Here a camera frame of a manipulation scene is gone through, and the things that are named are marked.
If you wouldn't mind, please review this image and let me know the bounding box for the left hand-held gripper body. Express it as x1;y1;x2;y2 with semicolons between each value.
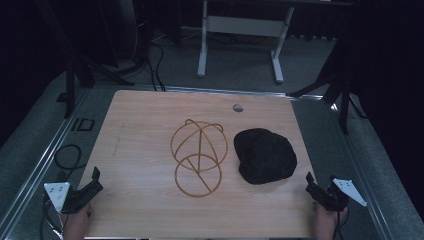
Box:
43;181;96;215

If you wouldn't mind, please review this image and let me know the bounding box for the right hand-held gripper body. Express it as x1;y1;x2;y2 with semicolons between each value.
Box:
318;174;368;213

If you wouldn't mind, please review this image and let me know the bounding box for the black fuzzy hat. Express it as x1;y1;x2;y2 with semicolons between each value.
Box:
232;127;298;186

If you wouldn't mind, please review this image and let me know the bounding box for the golden wire hat stand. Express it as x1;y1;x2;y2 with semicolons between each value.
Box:
169;118;230;199

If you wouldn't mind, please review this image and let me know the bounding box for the person's right hand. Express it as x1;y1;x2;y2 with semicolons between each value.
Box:
312;200;350;240

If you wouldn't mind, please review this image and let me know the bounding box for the person's left hand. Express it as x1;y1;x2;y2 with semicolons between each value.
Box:
62;202;93;240

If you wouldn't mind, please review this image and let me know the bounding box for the black tripod stand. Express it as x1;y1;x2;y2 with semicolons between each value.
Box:
33;0;136;120
286;19;369;136

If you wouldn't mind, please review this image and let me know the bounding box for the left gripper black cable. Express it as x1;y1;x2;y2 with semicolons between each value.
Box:
39;192;66;240

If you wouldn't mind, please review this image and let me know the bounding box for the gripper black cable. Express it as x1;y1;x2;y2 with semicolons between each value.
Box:
39;192;66;240
333;208;350;240

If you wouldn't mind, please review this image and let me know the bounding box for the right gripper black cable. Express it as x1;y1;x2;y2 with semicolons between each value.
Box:
333;208;350;240

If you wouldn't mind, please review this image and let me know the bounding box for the black looped floor cable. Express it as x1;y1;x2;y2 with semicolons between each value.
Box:
53;143;83;172

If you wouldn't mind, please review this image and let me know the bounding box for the silver metal floor rail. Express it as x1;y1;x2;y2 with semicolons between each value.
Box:
0;84;93;231

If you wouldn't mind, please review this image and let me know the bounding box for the black square floor bracket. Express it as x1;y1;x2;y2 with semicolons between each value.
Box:
70;117;96;132

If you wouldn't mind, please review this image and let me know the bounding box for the white metal desk frame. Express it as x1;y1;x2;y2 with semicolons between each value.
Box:
196;0;297;84

